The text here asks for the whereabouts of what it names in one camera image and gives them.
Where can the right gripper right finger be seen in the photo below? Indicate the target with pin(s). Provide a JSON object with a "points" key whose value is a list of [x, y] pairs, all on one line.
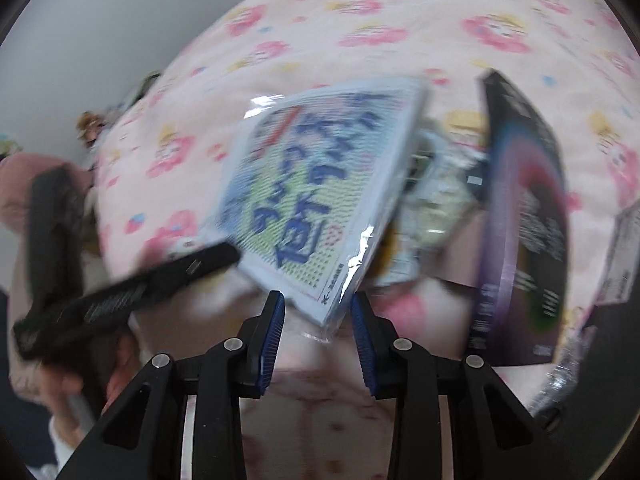
{"points": [[399, 369]]}

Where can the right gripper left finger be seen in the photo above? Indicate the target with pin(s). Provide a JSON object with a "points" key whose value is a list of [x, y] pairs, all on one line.
{"points": [[239, 368]]}

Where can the black purple card box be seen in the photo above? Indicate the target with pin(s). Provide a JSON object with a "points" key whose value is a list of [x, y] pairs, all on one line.
{"points": [[522, 276]]}

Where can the blue cartoon puzzle pack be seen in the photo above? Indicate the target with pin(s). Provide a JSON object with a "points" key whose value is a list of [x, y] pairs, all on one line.
{"points": [[312, 182]]}

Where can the person's left hand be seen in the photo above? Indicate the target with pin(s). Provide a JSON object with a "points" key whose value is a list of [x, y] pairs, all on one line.
{"points": [[58, 385]]}

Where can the pink cartoon print blanket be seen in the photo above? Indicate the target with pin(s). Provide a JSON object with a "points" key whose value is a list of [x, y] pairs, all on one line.
{"points": [[160, 171]]}

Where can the black storage box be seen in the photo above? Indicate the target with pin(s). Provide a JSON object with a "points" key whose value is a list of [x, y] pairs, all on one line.
{"points": [[590, 403]]}

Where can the clear plastic accessory bag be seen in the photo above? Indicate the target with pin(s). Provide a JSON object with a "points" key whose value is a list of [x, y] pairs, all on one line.
{"points": [[444, 185]]}

